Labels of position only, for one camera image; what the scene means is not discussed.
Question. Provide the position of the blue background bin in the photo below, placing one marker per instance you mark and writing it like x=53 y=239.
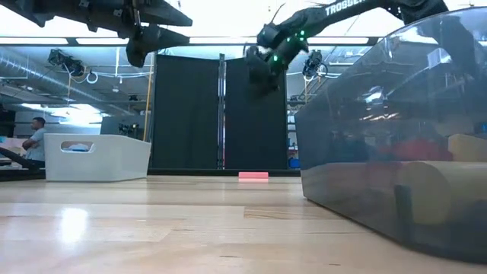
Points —
x=293 y=163

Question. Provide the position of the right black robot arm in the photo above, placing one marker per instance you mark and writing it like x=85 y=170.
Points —
x=342 y=11

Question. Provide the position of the black curved rail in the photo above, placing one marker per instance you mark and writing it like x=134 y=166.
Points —
x=17 y=160

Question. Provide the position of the transparent grey plastic bin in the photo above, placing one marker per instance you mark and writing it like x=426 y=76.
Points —
x=342 y=114

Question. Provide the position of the white plastic bin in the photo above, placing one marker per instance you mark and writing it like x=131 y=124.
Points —
x=114 y=156

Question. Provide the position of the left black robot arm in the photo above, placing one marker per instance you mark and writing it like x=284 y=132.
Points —
x=38 y=9

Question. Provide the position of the large yellow block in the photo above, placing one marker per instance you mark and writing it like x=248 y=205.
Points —
x=468 y=148

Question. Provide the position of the long ceiling light strip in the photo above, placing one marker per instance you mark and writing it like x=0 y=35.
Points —
x=34 y=40
x=102 y=40
x=224 y=40
x=338 y=40

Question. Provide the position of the silver backdrop pole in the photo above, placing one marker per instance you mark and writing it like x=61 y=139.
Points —
x=221 y=114

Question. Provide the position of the black hanging ceiling device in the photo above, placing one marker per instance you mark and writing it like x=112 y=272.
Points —
x=314 y=64
x=66 y=62

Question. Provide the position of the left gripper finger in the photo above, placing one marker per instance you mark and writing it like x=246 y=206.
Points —
x=163 y=13
x=171 y=37

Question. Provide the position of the black backdrop panel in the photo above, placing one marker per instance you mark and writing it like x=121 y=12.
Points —
x=182 y=114
x=255 y=133

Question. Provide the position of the person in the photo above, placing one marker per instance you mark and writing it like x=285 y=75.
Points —
x=37 y=142

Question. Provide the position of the red block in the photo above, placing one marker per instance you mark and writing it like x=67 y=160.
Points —
x=418 y=150

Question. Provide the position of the pink block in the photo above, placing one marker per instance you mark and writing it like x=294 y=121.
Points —
x=253 y=176

